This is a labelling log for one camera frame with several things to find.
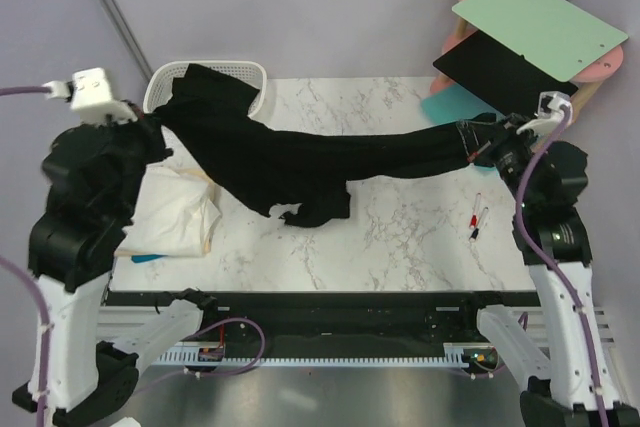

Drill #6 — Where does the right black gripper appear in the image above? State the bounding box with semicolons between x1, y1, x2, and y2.
459;112;541;209

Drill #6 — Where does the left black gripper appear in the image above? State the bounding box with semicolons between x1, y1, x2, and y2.
92;98;175;220

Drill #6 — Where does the black t shirt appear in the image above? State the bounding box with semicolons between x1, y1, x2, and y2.
150;91;469;228

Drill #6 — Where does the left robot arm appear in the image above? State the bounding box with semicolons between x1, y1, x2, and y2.
12;101;220;426

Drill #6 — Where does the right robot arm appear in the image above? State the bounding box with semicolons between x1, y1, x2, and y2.
457;117;639;426

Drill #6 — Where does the white plastic laundry basket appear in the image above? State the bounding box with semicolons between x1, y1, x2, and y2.
143;60;268;120

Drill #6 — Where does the black clipboard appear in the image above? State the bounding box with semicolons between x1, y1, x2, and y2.
433;31;578;117

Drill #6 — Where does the teal cutting board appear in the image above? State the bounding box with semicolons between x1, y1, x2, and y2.
421;85;485;125

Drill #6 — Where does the folded white t shirt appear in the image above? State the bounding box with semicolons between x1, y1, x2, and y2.
115;166;207;257

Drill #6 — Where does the red capped marker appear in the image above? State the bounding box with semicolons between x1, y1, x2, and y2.
469;193;482;229

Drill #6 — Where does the black capped marker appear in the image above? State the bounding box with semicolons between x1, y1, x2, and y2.
469;207;489;243

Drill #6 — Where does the green mint board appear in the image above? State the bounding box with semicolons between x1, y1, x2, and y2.
452;0;628;82

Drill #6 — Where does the blue folded cloth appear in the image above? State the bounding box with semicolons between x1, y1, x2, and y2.
130;254;164;264

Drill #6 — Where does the white paper scrap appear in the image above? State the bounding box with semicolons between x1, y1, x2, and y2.
108;417;141;427

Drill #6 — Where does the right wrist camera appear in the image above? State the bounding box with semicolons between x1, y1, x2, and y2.
516;91;573;137

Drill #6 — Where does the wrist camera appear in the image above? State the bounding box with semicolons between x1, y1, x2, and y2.
516;91;573;137
42;68;137;125

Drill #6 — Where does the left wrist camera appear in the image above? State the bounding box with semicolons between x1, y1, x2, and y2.
42;68;137;125

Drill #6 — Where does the white slotted cable duct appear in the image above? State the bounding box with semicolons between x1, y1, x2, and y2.
152;343;491;368

